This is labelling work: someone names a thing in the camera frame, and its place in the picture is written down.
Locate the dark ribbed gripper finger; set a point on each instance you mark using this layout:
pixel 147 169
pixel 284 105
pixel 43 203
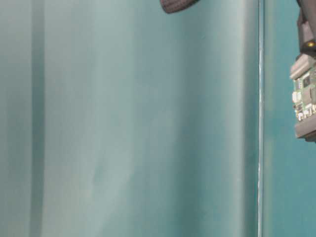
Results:
pixel 173 6

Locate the grey gripper finger with screw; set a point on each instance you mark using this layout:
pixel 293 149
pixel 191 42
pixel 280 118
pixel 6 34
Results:
pixel 306 25

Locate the green circuit board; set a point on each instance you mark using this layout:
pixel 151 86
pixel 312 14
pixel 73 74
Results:
pixel 304 95

